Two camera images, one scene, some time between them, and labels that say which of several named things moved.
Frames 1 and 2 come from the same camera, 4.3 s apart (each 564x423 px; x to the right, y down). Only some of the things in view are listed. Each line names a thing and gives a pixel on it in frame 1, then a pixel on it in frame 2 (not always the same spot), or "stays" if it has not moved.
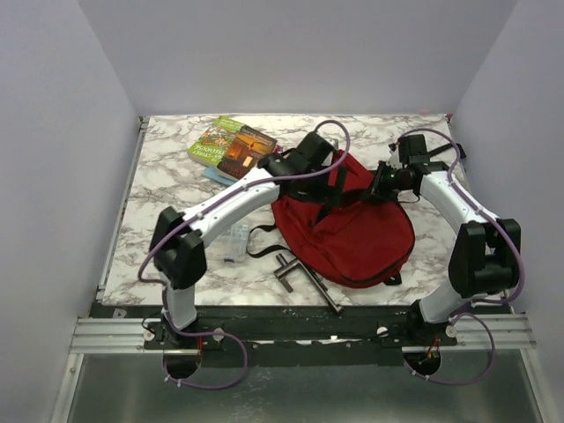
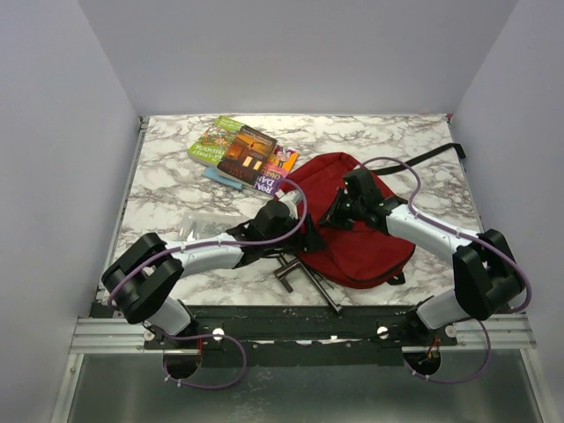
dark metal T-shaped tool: x=279 y=274 stays
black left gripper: x=331 y=193 to x=312 y=239
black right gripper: x=382 y=195 to x=331 y=218
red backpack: x=346 y=226 stays
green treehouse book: x=210 y=149 stays
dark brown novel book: x=246 y=151 stays
